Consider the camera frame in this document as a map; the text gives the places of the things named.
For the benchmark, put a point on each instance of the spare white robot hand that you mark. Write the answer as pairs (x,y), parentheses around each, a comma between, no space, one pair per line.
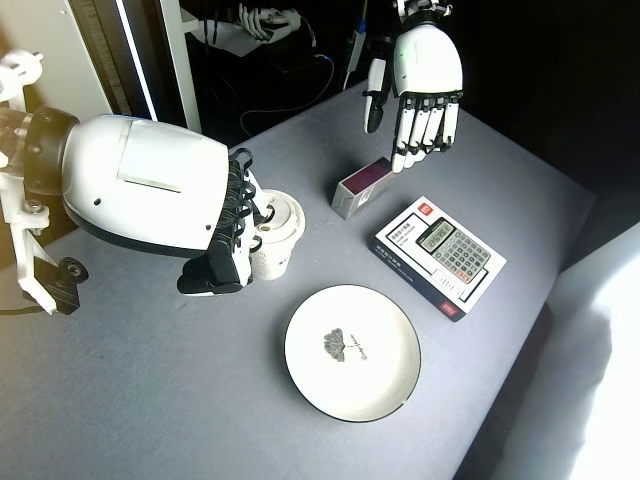
(265,22)

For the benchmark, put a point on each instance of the grey table cloth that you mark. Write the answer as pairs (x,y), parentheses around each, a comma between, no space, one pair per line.
(150,380)

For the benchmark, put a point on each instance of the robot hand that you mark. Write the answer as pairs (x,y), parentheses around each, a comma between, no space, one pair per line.
(150,180)
(430,60)

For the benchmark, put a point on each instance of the white paper cup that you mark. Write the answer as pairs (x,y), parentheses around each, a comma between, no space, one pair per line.
(282,235)

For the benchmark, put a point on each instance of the white robot shell piece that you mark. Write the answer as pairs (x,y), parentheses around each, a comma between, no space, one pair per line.
(230,40)

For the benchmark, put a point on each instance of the white cabinet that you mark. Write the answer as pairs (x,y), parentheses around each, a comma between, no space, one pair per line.
(45,55)

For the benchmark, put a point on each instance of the white plate black rim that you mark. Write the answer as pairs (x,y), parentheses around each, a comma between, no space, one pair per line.
(350,380)

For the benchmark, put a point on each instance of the white calculator box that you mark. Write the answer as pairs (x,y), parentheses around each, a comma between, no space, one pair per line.
(440,250)

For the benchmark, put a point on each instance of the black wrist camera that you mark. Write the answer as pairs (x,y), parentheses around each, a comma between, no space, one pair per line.
(60,290)

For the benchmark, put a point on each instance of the maroon and white cardboard box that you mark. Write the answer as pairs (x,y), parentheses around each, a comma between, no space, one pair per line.
(362,185)

